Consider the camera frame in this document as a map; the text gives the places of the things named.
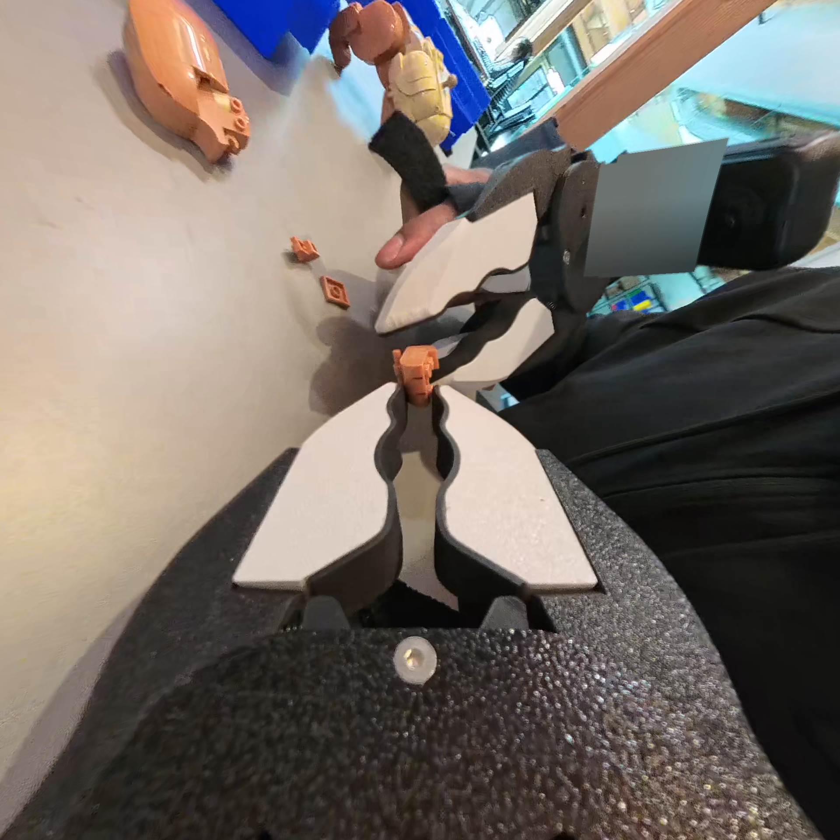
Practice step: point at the grey desk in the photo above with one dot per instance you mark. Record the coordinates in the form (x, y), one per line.
(131, 368)

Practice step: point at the brown and tan brick assembly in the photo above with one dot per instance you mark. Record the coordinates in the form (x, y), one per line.
(400, 59)

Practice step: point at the round brown brick assembly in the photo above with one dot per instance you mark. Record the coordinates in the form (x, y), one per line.
(190, 72)

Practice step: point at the small brown brick plate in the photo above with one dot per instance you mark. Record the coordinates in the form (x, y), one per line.
(416, 372)

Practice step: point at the wooden beam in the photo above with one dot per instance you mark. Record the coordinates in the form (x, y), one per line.
(656, 59)

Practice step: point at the square brown brick plate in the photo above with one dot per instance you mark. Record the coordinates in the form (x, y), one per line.
(335, 290)

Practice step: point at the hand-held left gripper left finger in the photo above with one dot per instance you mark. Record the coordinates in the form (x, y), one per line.
(322, 512)

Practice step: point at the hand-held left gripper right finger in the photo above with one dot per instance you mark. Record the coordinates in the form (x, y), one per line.
(519, 512)

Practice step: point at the row of blue plastic bins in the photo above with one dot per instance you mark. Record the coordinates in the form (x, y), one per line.
(433, 66)

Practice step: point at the small brown brick piece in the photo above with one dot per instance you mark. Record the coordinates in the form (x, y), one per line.
(305, 248)

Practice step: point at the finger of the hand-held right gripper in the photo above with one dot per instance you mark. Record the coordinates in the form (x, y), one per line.
(460, 263)
(512, 344)

